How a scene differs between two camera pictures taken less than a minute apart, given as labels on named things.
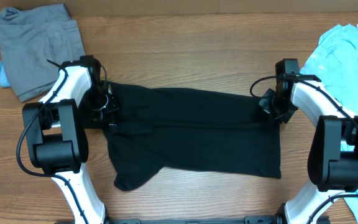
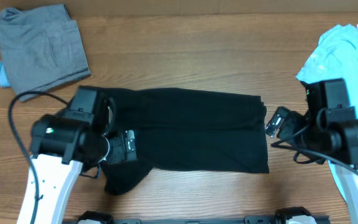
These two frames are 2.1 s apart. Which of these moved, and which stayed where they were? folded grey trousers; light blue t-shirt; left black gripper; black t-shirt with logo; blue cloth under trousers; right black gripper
Moved: right black gripper; left black gripper
Stayed: black t-shirt with logo; light blue t-shirt; folded grey trousers; blue cloth under trousers
